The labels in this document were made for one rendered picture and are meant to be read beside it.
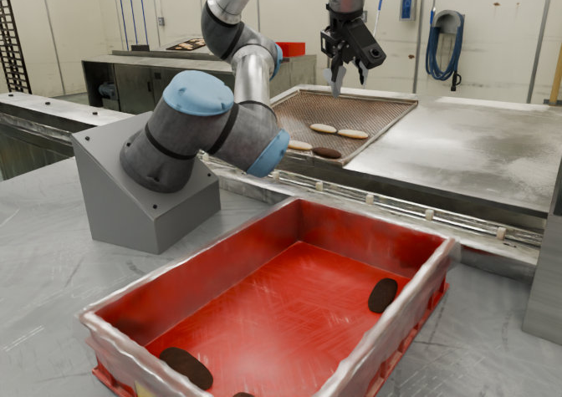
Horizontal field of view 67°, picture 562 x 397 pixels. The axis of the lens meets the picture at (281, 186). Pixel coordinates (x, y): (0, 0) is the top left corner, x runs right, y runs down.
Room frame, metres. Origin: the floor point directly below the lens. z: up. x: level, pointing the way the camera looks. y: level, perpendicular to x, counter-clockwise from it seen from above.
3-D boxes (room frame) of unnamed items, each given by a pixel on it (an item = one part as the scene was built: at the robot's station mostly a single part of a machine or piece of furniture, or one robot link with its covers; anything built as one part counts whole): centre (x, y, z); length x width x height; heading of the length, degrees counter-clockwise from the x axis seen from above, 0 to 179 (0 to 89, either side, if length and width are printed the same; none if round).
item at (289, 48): (4.99, -0.01, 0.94); 0.51 x 0.36 x 0.13; 55
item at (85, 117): (1.86, 0.97, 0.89); 1.25 x 0.18 x 0.09; 51
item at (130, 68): (5.31, 1.02, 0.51); 3.00 x 1.26 x 1.03; 51
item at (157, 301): (0.52, -0.01, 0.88); 0.49 x 0.34 x 0.10; 142
